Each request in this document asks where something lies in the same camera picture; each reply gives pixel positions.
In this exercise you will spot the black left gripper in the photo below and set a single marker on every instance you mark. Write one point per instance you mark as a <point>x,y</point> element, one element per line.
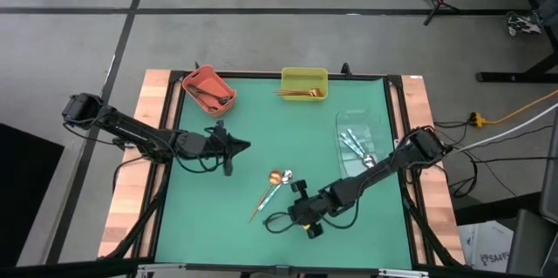
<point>215,145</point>

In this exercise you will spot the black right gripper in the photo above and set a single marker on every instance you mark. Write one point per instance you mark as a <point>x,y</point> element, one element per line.
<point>318,208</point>

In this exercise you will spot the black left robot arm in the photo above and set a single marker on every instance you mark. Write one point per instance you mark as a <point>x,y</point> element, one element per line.
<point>131,130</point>

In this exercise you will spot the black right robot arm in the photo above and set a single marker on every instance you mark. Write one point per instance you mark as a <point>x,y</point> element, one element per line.
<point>383,169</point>

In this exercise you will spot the orange plastic bin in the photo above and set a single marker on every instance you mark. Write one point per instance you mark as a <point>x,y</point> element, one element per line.
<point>218,80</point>

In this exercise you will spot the yellow-green plastic bin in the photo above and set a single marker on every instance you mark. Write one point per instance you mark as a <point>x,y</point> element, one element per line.
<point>305,78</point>

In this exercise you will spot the clear plastic bin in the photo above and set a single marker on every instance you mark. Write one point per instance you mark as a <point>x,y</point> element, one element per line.
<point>344,117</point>

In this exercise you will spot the white cardboard box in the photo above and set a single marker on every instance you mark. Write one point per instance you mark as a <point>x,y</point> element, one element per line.
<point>488,247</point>

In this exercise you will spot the black panel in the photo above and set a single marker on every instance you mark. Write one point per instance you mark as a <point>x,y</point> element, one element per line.
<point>26,191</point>

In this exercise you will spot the dark grey chair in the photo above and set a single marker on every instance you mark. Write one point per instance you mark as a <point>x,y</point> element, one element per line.
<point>532,243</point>

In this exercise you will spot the person's shoe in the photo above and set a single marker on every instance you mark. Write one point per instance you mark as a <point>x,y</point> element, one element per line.
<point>523,23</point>

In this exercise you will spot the person's leg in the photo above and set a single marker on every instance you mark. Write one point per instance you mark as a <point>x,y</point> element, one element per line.
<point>548,13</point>

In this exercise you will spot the black table-level camera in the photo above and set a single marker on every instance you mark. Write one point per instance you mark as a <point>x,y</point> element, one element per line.
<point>282,270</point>

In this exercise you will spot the black aluminium table frame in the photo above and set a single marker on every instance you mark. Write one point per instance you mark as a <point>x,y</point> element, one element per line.
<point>253,74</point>

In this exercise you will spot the black desk frame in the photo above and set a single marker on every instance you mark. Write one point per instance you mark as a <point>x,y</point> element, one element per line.
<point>501,76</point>

